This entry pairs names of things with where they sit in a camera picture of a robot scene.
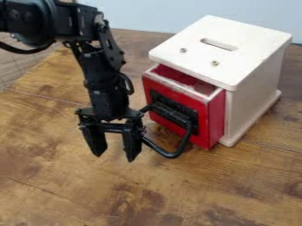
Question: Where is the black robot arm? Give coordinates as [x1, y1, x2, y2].
[0, 0, 143, 161]

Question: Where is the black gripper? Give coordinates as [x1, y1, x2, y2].
[75, 91, 147, 163]

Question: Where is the red drawer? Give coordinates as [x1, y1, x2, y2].
[141, 64, 226, 149]

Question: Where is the white wooden drawer box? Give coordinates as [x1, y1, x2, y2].
[148, 15, 292, 147]

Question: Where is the black drawer handle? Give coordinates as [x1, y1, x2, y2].
[139, 90, 199, 160]

